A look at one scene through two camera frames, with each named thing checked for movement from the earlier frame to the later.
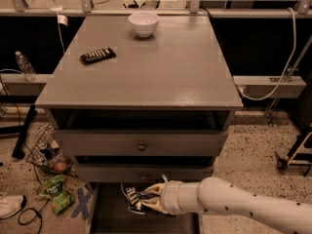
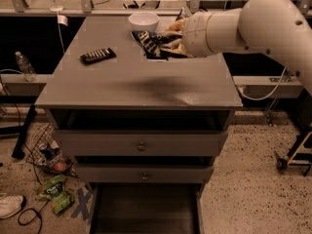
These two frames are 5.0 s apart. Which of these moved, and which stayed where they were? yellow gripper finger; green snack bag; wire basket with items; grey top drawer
Moved: yellow gripper finger
Stayed: green snack bag; wire basket with items; grey top drawer
